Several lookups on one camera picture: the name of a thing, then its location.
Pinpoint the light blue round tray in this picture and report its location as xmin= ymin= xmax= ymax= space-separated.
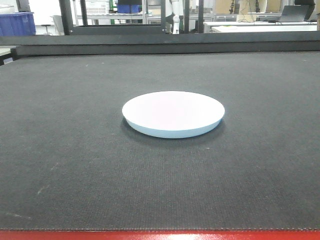
xmin=122 ymin=91 xmax=225 ymax=139

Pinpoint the black woven table mat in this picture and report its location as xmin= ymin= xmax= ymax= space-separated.
xmin=0 ymin=52 xmax=320 ymax=230

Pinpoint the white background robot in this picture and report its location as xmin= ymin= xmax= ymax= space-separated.
xmin=165 ymin=0 xmax=184 ymax=35

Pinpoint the white background table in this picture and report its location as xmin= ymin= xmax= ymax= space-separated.
xmin=203 ymin=21 xmax=318 ymax=34

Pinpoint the black round stool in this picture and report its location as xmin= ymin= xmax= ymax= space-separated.
xmin=40 ymin=24 xmax=52 ymax=36

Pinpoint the open laptop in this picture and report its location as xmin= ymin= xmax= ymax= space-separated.
xmin=267 ymin=5 xmax=309 ymax=23

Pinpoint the blue plastic crate background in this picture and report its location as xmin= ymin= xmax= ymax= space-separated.
xmin=0 ymin=12 xmax=36 ymax=37

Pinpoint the black metal frame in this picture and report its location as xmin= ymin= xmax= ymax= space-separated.
xmin=59 ymin=0 xmax=190 ymax=36

